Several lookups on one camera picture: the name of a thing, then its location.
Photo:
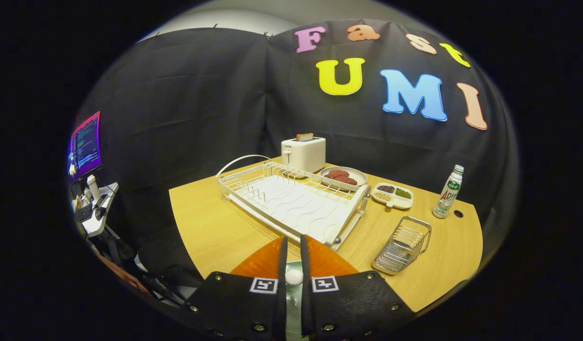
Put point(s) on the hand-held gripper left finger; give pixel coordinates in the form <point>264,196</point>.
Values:
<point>244,308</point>

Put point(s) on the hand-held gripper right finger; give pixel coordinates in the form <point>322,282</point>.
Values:
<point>348,308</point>

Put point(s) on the pale green plate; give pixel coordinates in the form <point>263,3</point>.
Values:
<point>294,312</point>

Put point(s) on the round plate with meat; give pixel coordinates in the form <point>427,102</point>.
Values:
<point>360,176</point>

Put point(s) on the black office chair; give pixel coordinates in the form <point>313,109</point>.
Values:
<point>178,277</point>

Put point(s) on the white divided snack tray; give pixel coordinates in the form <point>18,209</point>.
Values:
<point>398,202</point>

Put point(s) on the pile of pale beans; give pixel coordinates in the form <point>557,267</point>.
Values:
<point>382,196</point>

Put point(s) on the pile of dark beans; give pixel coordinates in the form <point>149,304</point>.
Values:
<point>386,188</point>

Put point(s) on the brown meat patty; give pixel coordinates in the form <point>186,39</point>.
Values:
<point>348,181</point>
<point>337,173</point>

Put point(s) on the pile of green beans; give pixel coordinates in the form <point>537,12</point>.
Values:
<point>403,193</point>

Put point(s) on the white drink bottle green label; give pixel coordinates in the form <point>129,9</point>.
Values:
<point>447,194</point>

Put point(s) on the white toaster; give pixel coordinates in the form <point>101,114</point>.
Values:
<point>303,154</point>

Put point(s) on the white side desk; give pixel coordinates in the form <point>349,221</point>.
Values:
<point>100,225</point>

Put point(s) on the slice of toast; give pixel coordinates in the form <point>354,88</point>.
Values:
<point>304,137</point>

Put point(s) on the black keyboard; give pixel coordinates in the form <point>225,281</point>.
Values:
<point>83,213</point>

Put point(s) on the black backdrop cloth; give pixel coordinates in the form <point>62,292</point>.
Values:
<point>201,109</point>

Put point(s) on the computer monitor purple screen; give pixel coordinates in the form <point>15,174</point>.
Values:
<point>85,147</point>

